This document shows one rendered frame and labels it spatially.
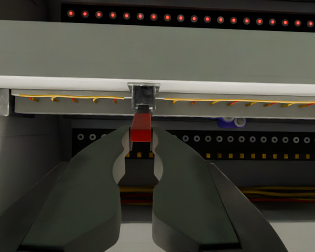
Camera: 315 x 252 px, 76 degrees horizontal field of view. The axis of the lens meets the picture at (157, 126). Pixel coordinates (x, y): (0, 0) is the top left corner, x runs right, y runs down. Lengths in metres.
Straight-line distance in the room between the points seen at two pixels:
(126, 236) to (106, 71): 0.17
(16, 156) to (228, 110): 0.26
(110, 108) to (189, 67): 0.10
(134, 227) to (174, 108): 0.13
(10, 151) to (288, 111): 0.33
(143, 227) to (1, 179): 0.17
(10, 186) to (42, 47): 0.18
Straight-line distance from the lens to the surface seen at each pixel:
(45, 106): 0.25
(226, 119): 0.27
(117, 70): 0.17
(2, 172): 0.29
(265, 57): 0.20
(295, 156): 0.45
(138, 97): 0.20
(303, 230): 0.30
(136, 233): 0.25
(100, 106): 0.23
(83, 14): 0.36
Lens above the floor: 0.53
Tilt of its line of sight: 16 degrees up
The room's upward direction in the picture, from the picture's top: 178 degrees counter-clockwise
